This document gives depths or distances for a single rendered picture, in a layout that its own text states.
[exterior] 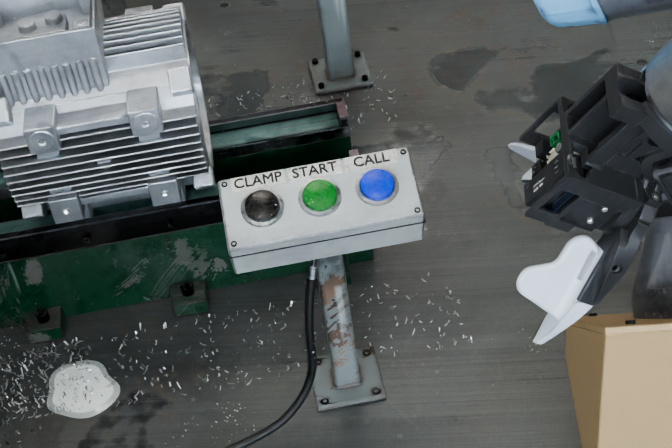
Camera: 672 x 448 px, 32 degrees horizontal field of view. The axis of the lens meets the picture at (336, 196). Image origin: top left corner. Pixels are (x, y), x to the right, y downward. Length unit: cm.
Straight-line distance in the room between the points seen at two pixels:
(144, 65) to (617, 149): 54
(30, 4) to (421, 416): 57
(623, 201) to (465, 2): 96
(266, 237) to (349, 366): 23
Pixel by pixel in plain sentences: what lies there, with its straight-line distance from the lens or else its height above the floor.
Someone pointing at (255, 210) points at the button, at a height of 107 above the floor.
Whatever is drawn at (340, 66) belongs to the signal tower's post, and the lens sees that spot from 157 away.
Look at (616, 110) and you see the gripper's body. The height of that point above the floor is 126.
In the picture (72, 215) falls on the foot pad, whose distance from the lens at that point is 120.
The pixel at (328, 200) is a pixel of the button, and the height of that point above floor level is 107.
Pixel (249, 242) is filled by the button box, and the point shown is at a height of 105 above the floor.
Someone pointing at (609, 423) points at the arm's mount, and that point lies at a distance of 100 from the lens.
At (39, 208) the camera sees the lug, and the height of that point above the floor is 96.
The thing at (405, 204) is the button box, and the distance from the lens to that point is 99.
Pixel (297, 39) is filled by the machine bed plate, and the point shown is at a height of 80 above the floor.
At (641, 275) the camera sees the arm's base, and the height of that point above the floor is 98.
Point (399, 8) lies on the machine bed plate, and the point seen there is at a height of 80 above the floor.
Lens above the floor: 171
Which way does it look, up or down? 41 degrees down
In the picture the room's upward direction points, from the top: 8 degrees counter-clockwise
